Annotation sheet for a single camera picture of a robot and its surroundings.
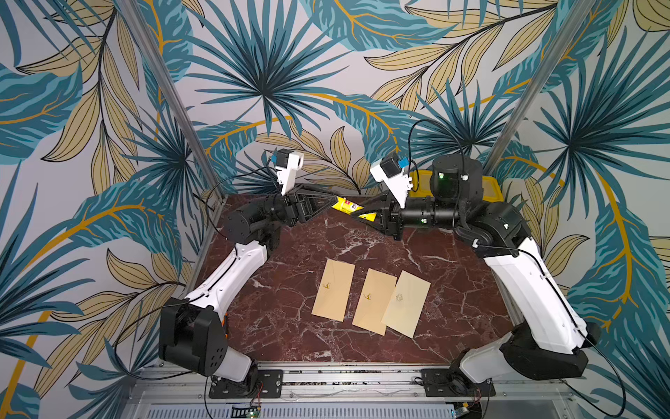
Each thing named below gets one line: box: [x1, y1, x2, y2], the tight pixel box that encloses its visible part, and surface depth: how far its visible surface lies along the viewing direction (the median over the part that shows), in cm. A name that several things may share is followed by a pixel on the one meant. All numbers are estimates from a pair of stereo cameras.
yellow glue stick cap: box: [331, 196, 355, 216], surface depth 52 cm
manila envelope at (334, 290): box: [311, 258, 356, 323], surface depth 94 cm
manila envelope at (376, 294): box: [351, 267, 397, 337], surface depth 92 cm
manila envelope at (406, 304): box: [381, 269, 432, 339], surface depth 91 cm
